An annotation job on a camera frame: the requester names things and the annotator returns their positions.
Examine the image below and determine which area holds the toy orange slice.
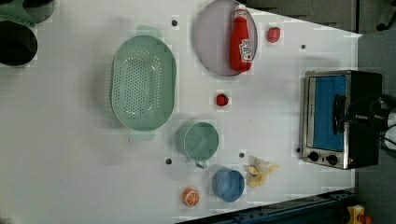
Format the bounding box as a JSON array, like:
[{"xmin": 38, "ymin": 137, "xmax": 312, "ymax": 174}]
[{"xmin": 181, "ymin": 188, "xmax": 200, "ymax": 207}]

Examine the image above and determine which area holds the grey cylinder container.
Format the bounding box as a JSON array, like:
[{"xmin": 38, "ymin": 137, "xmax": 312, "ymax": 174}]
[{"xmin": 22, "ymin": 0, "xmax": 56, "ymax": 23}]

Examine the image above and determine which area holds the yellow red toy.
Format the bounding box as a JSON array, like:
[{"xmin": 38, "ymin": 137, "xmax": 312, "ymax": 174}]
[{"xmin": 347, "ymin": 204, "xmax": 373, "ymax": 224}]

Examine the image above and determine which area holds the green colander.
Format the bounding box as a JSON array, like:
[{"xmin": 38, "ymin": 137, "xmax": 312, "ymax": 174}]
[{"xmin": 110, "ymin": 25, "xmax": 177, "ymax": 141}]

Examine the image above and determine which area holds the red ketchup bottle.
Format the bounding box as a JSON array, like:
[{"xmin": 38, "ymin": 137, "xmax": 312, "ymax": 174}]
[{"xmin": 230, "ymin": 5, "xmax": 253, "ymax": 73}]

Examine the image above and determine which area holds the black office chair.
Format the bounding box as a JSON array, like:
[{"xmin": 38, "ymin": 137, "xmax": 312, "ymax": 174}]
[{"xmin": 375, "ymin": 0, "xmax": 396, "ymax": 32}]

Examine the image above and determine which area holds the black cylinder container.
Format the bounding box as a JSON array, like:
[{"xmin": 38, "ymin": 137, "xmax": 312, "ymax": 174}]
[{"xmin": 0, "ymin": 21, "xmax": 38, "ymax": 66}]

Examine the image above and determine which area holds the blue cup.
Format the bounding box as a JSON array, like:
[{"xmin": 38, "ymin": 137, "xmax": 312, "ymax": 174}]
[{"xmin": 212, "ymin": 168, "xmax": 245, "ymax": 203}]

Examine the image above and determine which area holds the peeled toy banana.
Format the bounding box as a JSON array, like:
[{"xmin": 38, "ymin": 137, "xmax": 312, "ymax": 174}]
[{"xmin": 246, "ymin": 157, "xmax": 279, "ymax": 188}]

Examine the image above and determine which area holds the toy strawberry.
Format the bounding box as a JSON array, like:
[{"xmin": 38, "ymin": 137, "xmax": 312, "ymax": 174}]
[{"xmin": 216, "ymin": 93, "xmax": 229, "ymax": 106}]

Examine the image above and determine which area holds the grey round plate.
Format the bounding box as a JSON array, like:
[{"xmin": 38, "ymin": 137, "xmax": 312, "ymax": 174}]
[{"xmin": 194, "ymin": 0, "xmax": 258, "ymax": 76}]

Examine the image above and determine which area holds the black oven door handle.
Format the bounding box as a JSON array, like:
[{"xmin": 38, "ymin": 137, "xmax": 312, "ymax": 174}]
[{"xmin": 332, "ymin": 94, "xmax": 346, "ymax": 135}]

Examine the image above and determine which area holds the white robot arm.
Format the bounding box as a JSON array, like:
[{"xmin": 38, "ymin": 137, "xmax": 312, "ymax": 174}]
[{"xmin": 341, "ymin": 94, "xmax": 396, "ymax": 150}]

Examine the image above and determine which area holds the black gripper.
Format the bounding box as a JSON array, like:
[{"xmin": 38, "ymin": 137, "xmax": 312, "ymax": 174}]
[{"xmin": 345, "ymin": 94, "xmax": 395, "ymax": 147}]

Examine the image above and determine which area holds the black toaster oven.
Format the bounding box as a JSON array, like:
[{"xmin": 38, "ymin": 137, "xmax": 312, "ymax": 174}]
[{"xmin": 301, "ymin": 70, "xmax": 382, "ymax": 170}]

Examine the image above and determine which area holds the red toy apple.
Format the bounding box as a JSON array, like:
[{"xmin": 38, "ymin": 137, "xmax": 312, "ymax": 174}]
[{"xmin": 267, "ymin": 27, "xmax": 281, "ymax": 43}]

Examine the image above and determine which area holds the green mug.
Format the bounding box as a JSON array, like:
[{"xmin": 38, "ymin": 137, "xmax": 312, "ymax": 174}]
[{"xmin": 176, "ymin": 121, "xmax": 219, "ymax": 169}]

